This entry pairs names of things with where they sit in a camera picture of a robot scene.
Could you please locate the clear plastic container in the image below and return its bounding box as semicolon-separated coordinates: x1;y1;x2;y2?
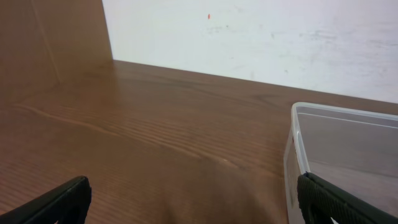
284;102;397;223

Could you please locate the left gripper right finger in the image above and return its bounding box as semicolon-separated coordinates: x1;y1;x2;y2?
297;172;397;224

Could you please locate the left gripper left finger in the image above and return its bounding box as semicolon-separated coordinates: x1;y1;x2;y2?
1;176;91;224

